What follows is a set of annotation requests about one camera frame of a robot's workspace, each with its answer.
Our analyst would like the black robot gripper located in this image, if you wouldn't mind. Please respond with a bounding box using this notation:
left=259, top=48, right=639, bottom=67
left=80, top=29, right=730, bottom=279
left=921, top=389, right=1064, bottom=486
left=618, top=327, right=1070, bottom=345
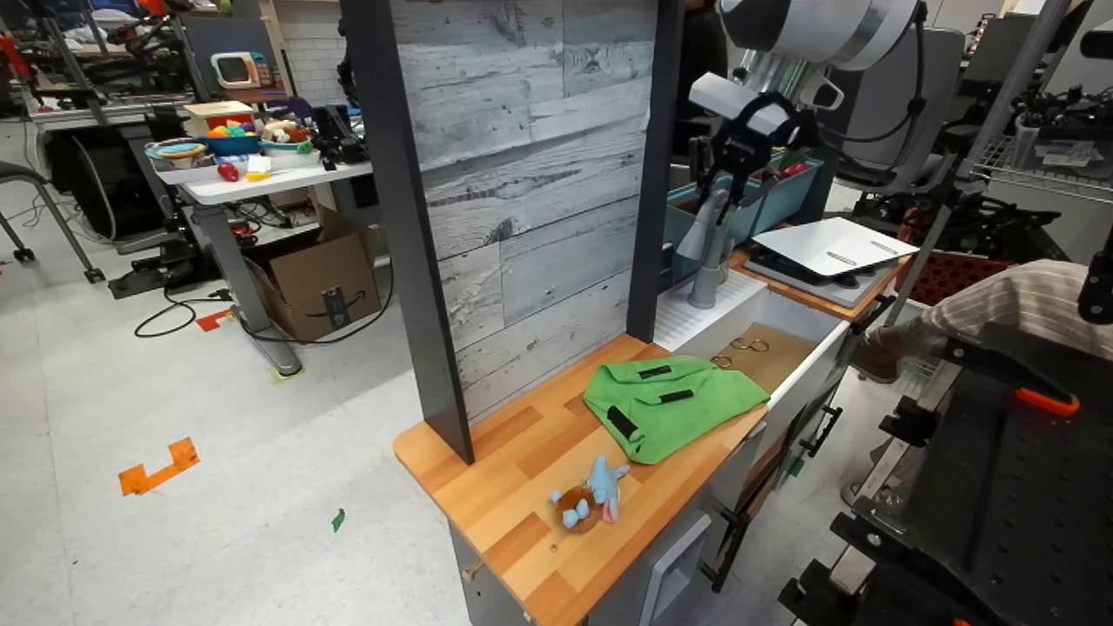
left=688, top=68, right=819, bottom=234

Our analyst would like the grey tap faucet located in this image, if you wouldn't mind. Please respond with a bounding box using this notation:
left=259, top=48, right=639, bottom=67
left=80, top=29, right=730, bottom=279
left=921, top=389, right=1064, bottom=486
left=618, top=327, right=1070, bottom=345
left=675, top=184, right=739, bottom=313

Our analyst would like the beige sweater forearm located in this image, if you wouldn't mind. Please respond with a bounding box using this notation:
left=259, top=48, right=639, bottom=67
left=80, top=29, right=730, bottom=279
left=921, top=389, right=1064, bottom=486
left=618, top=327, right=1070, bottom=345
left=926, top=257, right=1113, bottom=366

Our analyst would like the person's hand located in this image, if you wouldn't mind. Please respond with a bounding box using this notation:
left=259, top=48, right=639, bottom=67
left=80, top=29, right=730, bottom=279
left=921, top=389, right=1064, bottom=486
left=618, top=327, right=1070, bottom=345
left=852, top=315, right=940, bottom=385

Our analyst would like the teal box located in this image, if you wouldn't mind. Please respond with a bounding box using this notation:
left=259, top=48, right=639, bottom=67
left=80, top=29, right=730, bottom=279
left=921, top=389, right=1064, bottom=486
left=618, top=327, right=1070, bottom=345
left=661, top=152, right=836, bottom=257

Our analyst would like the white flat tray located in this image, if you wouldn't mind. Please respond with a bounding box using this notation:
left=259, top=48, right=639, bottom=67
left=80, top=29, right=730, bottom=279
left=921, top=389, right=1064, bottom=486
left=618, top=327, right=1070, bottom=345
left=748, top=217, right=921, bottom=280

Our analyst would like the wooden board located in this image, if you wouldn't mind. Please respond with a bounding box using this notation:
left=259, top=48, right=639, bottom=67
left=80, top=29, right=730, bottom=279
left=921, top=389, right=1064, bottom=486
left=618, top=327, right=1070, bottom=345
left=726, top=246, right=912, bottom=327

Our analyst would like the grey wood-look back panel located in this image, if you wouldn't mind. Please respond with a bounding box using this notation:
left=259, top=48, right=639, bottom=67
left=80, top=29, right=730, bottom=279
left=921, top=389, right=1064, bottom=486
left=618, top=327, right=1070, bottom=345
left=385, top=0, right=661, bottom=424

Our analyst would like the green cloth with black patches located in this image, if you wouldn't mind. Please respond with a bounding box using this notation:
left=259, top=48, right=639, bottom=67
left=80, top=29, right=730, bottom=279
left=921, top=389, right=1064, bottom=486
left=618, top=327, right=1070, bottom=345
left=581, top=353, right=772, bottom=470

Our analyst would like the metal pole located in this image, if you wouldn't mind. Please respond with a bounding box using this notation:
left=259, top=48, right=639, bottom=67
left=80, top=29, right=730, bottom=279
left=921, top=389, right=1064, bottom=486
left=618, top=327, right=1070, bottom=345
left=884, top=0, right=1077, bottom=338

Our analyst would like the small blue brown plush toy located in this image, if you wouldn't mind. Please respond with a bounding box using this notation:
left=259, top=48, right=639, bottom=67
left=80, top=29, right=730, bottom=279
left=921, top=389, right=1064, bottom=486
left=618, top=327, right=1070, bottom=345
left=545, top=451, right=632, bottom=538

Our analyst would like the wooden countertop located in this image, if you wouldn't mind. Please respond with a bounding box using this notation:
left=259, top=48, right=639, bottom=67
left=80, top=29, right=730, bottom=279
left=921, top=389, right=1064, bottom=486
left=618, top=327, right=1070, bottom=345
left=394, top=329, right=775, bottom=626

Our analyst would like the wooden countertop cabinet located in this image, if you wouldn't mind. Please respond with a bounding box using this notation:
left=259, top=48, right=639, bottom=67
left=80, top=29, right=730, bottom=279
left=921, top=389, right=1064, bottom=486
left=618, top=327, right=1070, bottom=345
left=447, top=327, right=858, bottom=626

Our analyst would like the cardboard box under table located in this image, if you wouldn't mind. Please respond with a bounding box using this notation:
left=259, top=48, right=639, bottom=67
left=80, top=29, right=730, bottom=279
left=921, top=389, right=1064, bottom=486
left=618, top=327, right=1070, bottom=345
left=247, top=224, right=385, bottom=346

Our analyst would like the black perforated workbench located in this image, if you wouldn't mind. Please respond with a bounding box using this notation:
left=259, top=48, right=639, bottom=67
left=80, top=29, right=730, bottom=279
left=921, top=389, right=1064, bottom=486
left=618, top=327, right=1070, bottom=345
left=775, top=335, right=1113, bottom=626

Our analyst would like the white table with toys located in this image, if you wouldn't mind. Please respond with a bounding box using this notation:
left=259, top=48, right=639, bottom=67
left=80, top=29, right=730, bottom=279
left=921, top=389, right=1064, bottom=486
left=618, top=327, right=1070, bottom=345
left=147, top=138, right=382, bottom=381

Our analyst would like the orange floor marker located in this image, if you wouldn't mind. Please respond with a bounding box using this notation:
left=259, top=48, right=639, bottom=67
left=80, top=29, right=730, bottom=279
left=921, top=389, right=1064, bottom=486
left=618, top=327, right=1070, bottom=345
left=115, top=435, right=200, bottom=501

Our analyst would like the black vertical post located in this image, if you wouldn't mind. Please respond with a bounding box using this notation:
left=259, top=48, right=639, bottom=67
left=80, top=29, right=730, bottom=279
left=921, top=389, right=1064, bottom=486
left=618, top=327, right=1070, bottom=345
left=624, top=0, right=688, bottom=346
left=337, top=0, right=481, bottom=466

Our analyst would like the black drawer handle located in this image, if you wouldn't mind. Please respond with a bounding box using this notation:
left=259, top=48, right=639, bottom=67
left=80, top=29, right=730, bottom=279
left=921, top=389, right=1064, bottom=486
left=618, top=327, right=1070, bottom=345
left=697, top=393, right=844, bottom=599

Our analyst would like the black clamp with orange handle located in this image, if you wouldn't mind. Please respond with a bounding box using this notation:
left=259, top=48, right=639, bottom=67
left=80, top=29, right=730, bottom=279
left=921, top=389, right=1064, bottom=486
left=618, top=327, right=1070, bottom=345
left=1006, top=381, right=1086, bottom=424

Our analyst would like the black floor cable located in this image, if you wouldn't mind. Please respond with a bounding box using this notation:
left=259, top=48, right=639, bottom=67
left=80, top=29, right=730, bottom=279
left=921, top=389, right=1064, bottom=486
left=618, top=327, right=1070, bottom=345
left=130, top=285, right=236, bottom=345

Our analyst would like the black chair frame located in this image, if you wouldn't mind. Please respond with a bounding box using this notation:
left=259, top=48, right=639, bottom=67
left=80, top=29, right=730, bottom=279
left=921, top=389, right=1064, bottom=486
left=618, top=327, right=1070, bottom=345
left=0, top=155, right=112, bottom=287

